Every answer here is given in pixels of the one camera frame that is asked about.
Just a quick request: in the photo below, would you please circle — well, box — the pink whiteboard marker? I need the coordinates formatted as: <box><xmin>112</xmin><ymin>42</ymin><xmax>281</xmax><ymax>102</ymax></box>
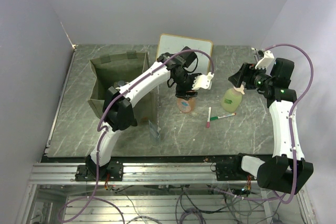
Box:
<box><xmin>206</xmin><ymin>106</ymin><xmax>212</xmax><ymax>129</ymax></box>

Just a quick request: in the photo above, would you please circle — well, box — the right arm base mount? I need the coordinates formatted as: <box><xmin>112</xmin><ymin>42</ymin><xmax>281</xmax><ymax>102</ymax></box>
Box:
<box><xmin>214</xmin><ymin>153</ymin><xmax>247</xmax><ymax>182</ymax></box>

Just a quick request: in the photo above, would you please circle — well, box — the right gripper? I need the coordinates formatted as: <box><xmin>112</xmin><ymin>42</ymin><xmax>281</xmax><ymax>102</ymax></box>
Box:
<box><xmin>228</xmin><ymin>62</ymin><xmax>274</xmax><ymax>91</ymax></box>

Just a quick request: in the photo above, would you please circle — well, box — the green bottle beige pump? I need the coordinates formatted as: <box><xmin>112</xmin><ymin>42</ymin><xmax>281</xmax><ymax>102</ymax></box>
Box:
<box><xmin>221</xmin><ymin>85</ymin><xmax>245</xmax><ymax>113</ymax></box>

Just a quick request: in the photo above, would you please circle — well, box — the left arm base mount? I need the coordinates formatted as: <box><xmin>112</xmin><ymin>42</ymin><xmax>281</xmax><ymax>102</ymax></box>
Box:
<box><xmin>75</xmin><ymin>161</ymin><xmax>124</xmax><ymax>182</ymax></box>

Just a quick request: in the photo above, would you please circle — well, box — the small whiteboard with stand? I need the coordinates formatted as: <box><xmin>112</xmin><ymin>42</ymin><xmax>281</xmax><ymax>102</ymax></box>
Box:
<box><xmin>156</xmin><ymin>34</ymin><xmax>213</xmax><ymax>74</ymax></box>

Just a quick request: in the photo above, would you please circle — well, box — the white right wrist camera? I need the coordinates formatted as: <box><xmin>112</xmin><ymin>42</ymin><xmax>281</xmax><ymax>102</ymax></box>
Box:
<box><xmin>255</xmin><ymin>50</ymin><xmax>275</xmax><ymax>69</ymax></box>

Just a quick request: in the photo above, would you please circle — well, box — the green whiteboard marker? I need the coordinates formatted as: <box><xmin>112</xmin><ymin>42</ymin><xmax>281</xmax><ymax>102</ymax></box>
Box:
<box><xmin>210</xmin><ymin>113</ymin><xmax>236</xmax><ymax>121</ymax></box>

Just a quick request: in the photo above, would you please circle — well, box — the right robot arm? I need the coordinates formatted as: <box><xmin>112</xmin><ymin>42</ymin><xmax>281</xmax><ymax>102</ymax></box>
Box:
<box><xmin>228</xmin><ymin>58</ymin><xmax>313</xmax><ymax>195</ymax></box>

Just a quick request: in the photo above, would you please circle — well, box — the green canvas bag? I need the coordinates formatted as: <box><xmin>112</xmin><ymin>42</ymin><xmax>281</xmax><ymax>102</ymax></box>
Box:
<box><xmin>88</xmin><ymin>50</ymin><xmax>157</xmax><ymax>124</ymax></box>

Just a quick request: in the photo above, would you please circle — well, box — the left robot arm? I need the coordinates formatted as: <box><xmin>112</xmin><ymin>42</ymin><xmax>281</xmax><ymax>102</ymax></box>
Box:
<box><xmin>86</xmin><ymin>47</ymin><xmax>199</xmax><ymax>180</ymax></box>

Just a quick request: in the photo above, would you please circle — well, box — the orange bottle pink cap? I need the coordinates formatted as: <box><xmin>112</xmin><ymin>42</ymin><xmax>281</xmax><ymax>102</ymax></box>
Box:
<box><xmin>177</xmin><ymin>98</ymin><xmax>196</xmax><ymax>113</ymax></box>

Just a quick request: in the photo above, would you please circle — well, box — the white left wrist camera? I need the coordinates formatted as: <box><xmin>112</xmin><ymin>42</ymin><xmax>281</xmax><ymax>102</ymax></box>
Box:
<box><xmin>192</xmin><ymin>72</ymin><xmax>214</xmax><ymax>90</ymax></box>

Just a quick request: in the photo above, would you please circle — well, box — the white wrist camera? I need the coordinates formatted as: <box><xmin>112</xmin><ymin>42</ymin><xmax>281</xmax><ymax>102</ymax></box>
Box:
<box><xmin>255</xmin><ymin>50</ymin><xmax>275</xmax><ymax>69</ymax></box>
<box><xmin>192</xmin><ymin>72</ymin><xmax>214</xmax><ymax>90</ymax></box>

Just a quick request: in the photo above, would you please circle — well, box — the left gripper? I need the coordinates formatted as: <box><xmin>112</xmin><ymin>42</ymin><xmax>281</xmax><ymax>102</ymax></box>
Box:
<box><xmin>174</xmin><ymin>72</ymin><xmax>204</xmax><ymax>102</ymax></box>

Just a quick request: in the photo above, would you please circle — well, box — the clear bottle black label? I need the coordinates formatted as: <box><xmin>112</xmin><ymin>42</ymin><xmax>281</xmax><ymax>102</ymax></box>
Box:
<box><xmin>117</xmin><ymin>80</ymin><xmax>128</xmax><ymax>88</ymax></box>

